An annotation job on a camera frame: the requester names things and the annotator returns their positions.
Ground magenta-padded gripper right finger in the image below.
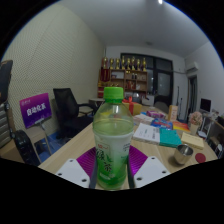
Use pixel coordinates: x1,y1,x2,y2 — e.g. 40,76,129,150
127,144,172,190

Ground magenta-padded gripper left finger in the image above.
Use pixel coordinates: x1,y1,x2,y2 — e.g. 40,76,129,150
54,146,99,190

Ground green tea drink bottle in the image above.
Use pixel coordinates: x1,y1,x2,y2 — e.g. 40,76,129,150
92,86,135,191

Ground white printed booklet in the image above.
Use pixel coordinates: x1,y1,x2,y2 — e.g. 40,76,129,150
132,122,162,145

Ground small metal cup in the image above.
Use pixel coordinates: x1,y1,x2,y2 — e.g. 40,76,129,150
173,143,195,166

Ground teal book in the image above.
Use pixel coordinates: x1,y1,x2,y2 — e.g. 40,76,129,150
158,127,183,149

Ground blue printed book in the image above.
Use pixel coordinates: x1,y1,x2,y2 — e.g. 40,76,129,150
150,117,174,130

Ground white paper stack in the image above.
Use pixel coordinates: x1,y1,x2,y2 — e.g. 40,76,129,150
133,113,155,126

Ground flat round red coaster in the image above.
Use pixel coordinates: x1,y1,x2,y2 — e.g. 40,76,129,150
194,152,207,164

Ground flat cream notebook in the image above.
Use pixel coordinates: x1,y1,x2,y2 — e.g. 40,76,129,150
180,131,205,150

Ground black round bag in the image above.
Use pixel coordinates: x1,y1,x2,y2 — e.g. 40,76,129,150
13,129,42,167

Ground orange book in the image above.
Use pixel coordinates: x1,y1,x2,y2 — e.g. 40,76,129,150
171,120,192,133

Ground pink box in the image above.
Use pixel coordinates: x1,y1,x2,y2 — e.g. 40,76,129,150
146,110,167,120

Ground orange standing card box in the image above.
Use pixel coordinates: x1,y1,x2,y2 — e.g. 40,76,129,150
167,104,179,122

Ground yellow gift box red ribbon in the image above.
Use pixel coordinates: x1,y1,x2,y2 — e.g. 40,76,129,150
122,95,143,116

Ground grey padded chair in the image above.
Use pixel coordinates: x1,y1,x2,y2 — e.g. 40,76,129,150
153,101,170,115

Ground pink flowers in white pot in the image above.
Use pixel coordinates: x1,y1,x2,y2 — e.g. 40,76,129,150
188,111,204,136

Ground black mesh office chair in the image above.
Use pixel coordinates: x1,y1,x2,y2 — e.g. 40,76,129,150
52,87,98,139

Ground purple sign board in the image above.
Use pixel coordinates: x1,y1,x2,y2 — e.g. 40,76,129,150
18,92,54,155

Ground small round white table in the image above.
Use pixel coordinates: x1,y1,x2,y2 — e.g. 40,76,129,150
88,97,106,108

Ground wooden side desk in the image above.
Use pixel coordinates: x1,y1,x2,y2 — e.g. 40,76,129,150
203,113,224,158

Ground grey striped folding chair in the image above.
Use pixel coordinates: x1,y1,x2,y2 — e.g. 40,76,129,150
0,103,14,150

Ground black computer monitor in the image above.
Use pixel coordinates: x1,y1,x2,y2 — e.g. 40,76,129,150
199,98,212,114

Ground black framed window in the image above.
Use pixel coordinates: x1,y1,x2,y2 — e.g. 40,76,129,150
120,52,174,109

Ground wooden shelf unit with trophies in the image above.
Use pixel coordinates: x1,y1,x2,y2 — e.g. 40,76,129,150
97,55,149,98

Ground dark suitcase with tan trim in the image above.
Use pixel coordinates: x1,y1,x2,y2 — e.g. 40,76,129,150
0,59,14,106

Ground white wall air conditioner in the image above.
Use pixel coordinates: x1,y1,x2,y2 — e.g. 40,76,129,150
185,62,200,75

